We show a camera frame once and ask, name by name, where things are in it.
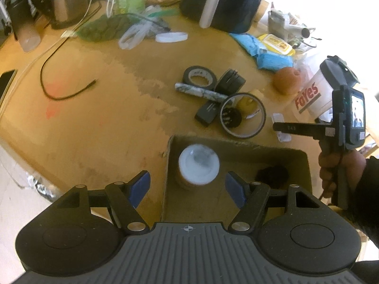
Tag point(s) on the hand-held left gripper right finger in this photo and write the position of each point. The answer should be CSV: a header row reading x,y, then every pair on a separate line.
x,y
235,190

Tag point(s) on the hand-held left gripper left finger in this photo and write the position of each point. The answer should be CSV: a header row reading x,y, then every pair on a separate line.
x,y
140,187

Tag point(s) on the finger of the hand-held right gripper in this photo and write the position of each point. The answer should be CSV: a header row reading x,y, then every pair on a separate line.
x,y
296,128

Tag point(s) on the clear plastic wrapper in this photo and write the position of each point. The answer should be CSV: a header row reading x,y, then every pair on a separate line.
x,y
282,137

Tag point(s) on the brown cardboard box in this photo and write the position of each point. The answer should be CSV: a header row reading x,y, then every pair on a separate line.
x,y
213,196

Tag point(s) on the amber tape roll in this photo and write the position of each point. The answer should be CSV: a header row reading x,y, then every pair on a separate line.
x,y
259,124

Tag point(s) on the black power adapter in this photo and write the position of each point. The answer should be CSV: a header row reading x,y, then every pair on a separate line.
x,y
272,176

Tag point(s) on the white-lidded round jar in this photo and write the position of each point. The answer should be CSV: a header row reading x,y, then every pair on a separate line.
x,y
199,164

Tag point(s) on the black round plug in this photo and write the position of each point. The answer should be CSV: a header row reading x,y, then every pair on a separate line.
x,y
231,117

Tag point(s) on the black rectangular case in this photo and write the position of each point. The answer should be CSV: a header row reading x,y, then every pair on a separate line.
x,y
207,113

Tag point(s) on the marble-patterned pen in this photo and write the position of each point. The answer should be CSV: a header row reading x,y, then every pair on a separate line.
x,y
198,91

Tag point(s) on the person's right forearm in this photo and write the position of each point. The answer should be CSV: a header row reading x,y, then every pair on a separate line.
x,y
367,201

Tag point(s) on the person's right hand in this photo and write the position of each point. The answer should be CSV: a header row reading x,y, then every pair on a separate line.
x,y
356,164

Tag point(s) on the clear shaker bottle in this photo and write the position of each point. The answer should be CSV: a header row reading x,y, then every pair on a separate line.
x,y
316,91

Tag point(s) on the orange fruit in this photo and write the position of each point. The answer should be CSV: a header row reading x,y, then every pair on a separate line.
x,y
286,80

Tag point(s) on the white plastic bag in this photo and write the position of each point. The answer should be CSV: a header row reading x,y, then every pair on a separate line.
x,y
308,60

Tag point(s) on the black caster wheel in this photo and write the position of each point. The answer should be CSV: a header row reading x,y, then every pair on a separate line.
x,y
231,81

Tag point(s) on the yellow wipes packet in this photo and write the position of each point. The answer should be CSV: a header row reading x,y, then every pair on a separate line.
x,y
277,43

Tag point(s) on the small silver torch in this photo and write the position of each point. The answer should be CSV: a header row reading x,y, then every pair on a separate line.
x,y
304,32

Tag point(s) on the crumpled clear foil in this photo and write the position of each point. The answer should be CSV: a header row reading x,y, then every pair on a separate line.
x,y
41,188

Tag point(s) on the black electrical tape roll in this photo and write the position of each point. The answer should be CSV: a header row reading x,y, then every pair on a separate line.
x,y
189,75

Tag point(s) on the black air fryer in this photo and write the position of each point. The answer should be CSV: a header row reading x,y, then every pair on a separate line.
x,y
231,3

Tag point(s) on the clear plastic bag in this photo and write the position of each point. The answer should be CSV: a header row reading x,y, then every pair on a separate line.
x,y
133,35

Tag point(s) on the green net bag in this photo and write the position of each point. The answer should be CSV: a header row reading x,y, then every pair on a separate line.
x,y
103,28

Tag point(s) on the smartphone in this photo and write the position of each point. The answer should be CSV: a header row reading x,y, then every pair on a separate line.
x,y
6,82

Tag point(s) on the green round container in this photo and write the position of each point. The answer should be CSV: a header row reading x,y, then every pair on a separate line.
x,y
130,1

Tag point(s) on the frosted plastic bottle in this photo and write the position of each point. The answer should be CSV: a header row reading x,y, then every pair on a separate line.
x,y
25,26

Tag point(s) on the steel electric kettle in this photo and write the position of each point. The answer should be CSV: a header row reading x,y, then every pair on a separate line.
x,y
66,0

